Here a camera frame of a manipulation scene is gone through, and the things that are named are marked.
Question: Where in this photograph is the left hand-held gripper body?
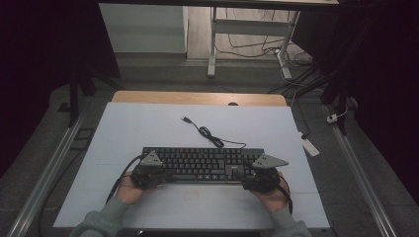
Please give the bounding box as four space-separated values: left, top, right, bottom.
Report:
130 149 166 190

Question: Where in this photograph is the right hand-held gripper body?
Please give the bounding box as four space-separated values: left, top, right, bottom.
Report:
247 153 290 194

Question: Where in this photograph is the black computer keyboard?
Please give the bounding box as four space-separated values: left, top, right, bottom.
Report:
141 146 266 185

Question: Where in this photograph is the person's right hand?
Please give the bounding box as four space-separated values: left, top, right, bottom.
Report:
252 171 292 214

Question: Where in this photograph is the person's left hand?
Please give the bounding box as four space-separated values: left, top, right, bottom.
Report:
115 170 148 206

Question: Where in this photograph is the white board table cover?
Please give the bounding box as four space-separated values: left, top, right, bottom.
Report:
52 101 331 230

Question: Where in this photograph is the white power strip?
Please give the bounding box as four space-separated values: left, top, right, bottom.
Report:
298 130 321 158

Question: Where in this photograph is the wooden table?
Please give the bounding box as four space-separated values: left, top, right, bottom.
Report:
111 90 288 108

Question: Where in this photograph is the black metal stand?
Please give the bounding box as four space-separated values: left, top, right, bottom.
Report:
57 63 124 128
290 62 352 136

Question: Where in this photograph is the white cabinet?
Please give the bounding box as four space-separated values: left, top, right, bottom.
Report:
98 3 189 54

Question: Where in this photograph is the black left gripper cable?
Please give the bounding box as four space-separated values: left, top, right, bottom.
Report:
105 154 145 204

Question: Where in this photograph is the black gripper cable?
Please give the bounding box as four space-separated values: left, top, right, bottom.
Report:
105 154 145 204
276 173 294 215

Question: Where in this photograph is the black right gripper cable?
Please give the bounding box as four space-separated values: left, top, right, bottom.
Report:
276 173 294 215

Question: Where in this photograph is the black keyboard cable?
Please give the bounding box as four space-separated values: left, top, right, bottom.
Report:
181 116 248 150

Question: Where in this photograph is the metal floor rail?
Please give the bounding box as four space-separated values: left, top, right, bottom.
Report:
6 110 87 237
323 104 398 237

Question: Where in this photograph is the tangle of floor cables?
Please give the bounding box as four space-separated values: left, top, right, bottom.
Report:
214 8 314 68

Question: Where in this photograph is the white metal desk frame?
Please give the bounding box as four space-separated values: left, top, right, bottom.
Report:
207 6 301 80

